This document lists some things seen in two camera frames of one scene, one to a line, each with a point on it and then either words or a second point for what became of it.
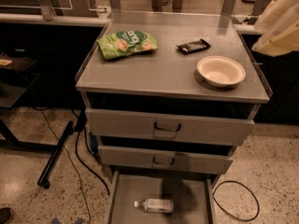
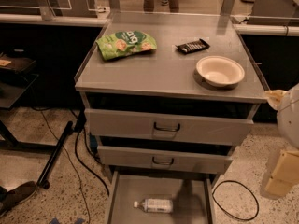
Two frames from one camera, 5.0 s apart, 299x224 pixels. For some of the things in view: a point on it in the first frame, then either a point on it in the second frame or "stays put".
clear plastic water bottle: (153, 204) stays put
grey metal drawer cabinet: (169, 98) stays put
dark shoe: (6, 215) -> (8, 200)
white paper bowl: (220, 71) stays put
